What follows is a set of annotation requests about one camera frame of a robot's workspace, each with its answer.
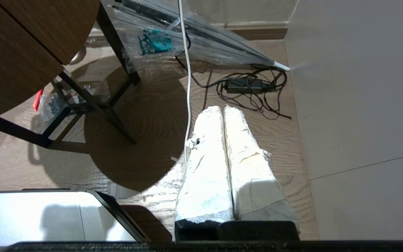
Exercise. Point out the brown wall skirting board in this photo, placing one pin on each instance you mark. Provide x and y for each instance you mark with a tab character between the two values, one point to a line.
254	29

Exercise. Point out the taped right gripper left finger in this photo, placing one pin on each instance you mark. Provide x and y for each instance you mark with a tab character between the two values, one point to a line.
206	182

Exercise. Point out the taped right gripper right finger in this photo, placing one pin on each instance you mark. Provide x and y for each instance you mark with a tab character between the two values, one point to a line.
254	189

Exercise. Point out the small red object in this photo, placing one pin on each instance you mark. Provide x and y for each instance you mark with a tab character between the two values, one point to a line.
39	99

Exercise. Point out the teal patterned item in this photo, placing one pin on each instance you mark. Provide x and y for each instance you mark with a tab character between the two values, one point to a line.
156	42

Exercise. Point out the transparent folded umbrella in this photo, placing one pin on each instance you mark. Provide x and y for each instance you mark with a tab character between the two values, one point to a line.
215	42

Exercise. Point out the black power adapter brick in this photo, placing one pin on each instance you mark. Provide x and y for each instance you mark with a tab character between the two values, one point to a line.
243	85

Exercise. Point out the clear plastic bag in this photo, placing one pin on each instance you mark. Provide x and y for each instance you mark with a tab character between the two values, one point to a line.
52	105

